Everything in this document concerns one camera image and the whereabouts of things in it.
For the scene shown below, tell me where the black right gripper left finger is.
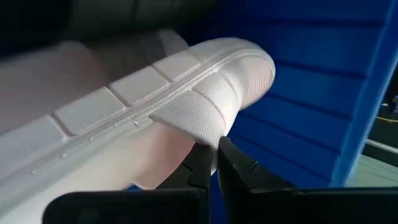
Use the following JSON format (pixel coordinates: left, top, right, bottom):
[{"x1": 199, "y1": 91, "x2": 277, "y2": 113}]
[{"x1": 43, "y1": 143, "x2": 214, "y2": 224}]

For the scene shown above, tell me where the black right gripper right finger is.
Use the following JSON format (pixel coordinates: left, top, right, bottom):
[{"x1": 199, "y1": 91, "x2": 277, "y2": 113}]
[{"x1": 217, "y1": 136, "x2": 398, "y2": 224}]

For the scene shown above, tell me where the blue plastic bin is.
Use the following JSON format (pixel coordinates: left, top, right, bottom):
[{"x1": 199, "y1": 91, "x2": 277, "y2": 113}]
[{"x1": 124, "y1": 0, "x2": 398, "y2": 224}]

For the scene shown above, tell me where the black aluminium frame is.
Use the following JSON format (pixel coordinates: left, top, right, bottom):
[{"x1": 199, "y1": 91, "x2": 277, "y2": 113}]
[{"x1": 362, "y1": 141, "x2": 398, "y2": 160}]

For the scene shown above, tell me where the yellow cable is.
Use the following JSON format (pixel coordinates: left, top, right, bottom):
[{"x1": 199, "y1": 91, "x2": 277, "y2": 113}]
[{"x1": 374, "y1": 115, "x2": 398, "y2": 124}]

